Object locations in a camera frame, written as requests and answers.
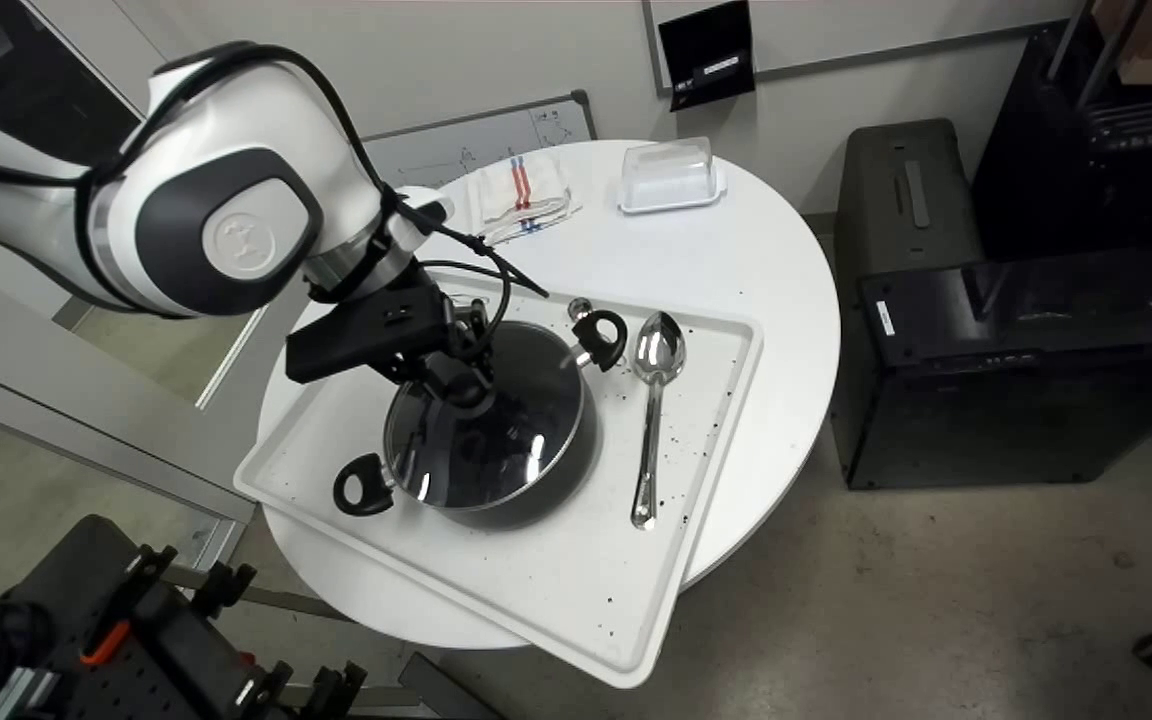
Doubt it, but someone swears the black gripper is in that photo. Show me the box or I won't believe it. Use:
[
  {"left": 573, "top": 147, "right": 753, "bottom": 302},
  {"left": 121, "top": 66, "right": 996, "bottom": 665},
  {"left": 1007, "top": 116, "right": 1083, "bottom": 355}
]
[{"left": 285, "top": 285, "right": 492, "bottom": 407}]

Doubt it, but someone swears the glass lid with black knob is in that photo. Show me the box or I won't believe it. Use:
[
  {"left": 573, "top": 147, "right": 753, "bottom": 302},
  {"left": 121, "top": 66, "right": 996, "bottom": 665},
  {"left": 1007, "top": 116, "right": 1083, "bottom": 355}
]
[{"left": 386, "top": 319, "right": 589, "bottom": 517}]

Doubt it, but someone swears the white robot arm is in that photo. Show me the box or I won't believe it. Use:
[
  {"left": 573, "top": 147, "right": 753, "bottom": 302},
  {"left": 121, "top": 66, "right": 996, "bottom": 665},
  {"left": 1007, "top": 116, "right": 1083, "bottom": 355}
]
[{"left": 0, "top": 42, "right": 492, "bottom": 405}]

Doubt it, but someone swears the folded white striped towel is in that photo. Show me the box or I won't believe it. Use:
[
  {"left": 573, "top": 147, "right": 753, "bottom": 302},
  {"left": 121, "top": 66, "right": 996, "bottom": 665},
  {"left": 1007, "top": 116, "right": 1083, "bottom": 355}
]
[{"left": 448, "top": 151, "right": 578, "bottom": 245}]

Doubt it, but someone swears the metal spoon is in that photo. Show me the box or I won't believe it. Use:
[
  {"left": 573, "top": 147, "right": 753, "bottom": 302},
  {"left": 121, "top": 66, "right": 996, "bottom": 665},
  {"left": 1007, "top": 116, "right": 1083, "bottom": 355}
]
[{"left": 633, "top": 311, "right": 686, "bottom": 527}]

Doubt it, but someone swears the white plastic tray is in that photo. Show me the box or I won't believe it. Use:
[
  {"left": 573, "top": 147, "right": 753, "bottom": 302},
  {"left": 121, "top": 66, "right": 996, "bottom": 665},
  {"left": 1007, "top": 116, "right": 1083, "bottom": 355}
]
[{"left": 238, "top": 292, "right": 762, "bottom": 687}]

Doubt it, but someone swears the black marker tray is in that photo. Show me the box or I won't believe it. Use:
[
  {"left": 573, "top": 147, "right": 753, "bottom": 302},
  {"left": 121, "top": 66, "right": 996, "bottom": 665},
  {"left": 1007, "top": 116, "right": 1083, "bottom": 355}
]
[{"left": 662, "top": 0, "right": 755, "bottom": 106}]

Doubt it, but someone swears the black equipment stand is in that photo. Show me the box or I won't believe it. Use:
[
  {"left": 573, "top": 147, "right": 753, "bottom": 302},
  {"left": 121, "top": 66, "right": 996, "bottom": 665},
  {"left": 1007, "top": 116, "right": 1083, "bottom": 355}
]
[{"left": 0, "top": 517, "right": 368, "bottom": 720}]

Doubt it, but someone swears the black cabinet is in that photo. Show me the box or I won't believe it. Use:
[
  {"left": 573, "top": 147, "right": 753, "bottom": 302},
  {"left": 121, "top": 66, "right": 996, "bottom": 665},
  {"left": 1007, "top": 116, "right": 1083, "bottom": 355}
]
[{"left": 835, "top": 120, "right": 1152, "bottom": 491}]

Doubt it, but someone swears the small whiteboard leaning on wall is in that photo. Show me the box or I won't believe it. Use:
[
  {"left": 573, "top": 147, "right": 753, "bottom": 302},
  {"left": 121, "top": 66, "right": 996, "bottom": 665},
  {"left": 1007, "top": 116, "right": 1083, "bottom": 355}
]
[{"left": 363, "top": 92, "right": 598, "bottom": 186}]

